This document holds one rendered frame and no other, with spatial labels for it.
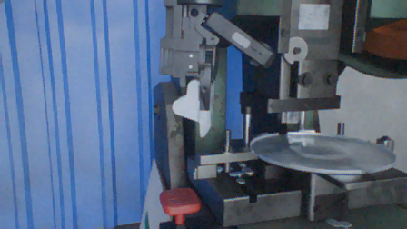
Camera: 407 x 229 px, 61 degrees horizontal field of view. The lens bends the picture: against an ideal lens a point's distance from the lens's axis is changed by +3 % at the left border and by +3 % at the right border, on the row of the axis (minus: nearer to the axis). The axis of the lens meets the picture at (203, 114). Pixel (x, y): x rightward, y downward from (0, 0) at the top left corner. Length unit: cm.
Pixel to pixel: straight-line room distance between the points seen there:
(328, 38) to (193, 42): 40
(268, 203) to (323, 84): 28
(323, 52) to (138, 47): 122
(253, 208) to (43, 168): 143
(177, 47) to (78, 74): 140
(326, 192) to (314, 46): 31
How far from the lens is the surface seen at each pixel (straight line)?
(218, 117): 97
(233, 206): 70
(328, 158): 72
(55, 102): 186
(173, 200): 55
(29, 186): 200
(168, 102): 103
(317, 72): 76
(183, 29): 51
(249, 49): 49
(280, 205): 74
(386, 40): 110
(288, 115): 84
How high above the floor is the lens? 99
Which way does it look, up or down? 10 degrees down
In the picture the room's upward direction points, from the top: straight up
